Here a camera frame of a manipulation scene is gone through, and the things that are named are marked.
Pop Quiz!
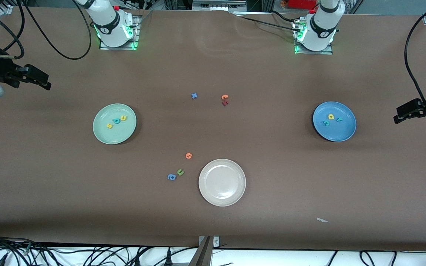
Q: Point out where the silver metal box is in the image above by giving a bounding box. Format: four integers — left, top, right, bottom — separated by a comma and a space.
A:
192, 0, 247, 12

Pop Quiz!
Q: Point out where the silver metal table bracket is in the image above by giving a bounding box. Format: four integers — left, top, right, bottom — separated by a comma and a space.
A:
199, 236, 220, 247

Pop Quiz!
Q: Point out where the red box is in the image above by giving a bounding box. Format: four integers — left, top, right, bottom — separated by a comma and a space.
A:
288, 0, 318, 10

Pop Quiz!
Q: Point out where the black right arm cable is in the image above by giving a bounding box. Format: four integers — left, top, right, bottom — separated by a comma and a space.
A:
23, 0, 92, 60

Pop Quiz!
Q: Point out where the black cable with brass plug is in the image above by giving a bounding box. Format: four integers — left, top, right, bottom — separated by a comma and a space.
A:
0, 0, 25, 59

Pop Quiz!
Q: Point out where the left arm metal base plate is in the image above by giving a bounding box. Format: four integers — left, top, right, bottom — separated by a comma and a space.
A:
294, 18, 334, 55

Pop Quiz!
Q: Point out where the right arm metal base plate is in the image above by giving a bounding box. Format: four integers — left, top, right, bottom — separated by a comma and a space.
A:
99, 15, 139, 50

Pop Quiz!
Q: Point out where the black cable on tabletop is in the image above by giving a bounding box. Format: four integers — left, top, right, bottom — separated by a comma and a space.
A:
235, 10, 302, 32

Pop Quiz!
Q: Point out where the blue round plate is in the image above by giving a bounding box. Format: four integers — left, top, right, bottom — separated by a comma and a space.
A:
312, 101, 357, 142

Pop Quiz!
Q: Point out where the grey metal beam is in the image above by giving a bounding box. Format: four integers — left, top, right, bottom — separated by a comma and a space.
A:
189, 236, 213, 266

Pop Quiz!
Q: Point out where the light green round plate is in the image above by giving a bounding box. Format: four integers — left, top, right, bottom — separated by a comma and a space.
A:
92, 103, 137, 145

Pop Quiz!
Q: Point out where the beige round plate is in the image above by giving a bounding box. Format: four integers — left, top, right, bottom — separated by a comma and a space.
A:
198, 158, 247, 207

